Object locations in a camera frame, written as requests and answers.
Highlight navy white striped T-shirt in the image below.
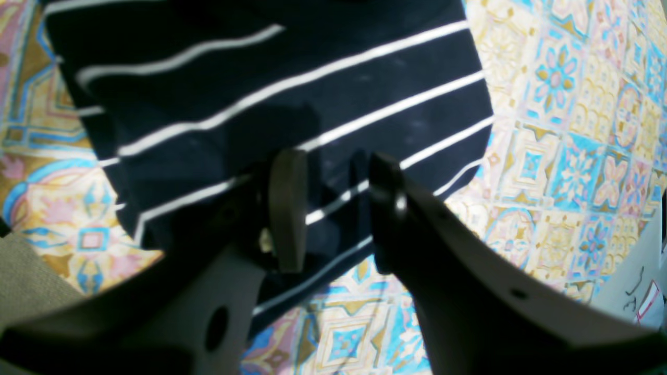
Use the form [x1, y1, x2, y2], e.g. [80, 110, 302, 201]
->
[41, 1, 493, 337]

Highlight patterned tablecloth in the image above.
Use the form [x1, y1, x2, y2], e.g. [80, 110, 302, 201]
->
[2, 1, 665, 374]

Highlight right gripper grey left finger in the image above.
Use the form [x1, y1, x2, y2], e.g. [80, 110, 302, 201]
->
[2, 149, 308, 374]

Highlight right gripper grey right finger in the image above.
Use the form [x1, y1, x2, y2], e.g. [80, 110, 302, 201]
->
[369, 154, 665, 374]

